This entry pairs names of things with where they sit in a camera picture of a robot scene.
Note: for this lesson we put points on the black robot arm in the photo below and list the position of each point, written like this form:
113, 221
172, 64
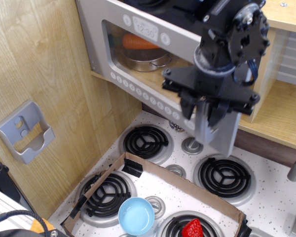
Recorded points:
226, 62

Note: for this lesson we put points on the wooden shelf unit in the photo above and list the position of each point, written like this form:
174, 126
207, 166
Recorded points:
105, 22

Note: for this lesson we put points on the back left stove burner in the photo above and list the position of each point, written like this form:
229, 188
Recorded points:
149, 142

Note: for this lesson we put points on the light blue bowl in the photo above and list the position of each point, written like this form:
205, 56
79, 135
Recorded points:
136, 216

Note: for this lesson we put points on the steel cooking pot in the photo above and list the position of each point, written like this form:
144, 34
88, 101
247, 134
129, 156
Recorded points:
146, 60

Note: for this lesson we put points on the brown cardboard frame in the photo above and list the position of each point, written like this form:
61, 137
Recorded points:
135, 166

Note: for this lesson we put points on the red toy strawberry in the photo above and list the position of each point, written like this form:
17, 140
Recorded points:
192, 229

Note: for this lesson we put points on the back right stove burner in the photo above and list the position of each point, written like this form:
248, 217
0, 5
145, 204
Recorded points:
229, 178

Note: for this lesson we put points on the front left stove burner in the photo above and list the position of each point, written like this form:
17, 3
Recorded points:
101, 210

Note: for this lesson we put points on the orange toy food piece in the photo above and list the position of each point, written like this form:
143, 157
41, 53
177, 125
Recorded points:
38, 228

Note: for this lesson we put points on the grey stove knob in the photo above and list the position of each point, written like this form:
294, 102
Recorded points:
191, 146

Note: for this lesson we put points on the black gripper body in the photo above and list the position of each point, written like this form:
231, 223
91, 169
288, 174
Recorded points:
209, 88

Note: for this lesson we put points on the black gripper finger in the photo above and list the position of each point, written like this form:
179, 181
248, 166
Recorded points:
188, 103
217, 112

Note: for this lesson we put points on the hanging metal strainer spoon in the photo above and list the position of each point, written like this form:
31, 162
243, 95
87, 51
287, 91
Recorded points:
176, 127

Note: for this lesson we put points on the grey wall holder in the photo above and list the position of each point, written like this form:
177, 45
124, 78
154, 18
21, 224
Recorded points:
18, 124

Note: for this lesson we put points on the orange toy carrot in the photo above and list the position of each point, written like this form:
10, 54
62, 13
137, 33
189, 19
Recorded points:
131, 41

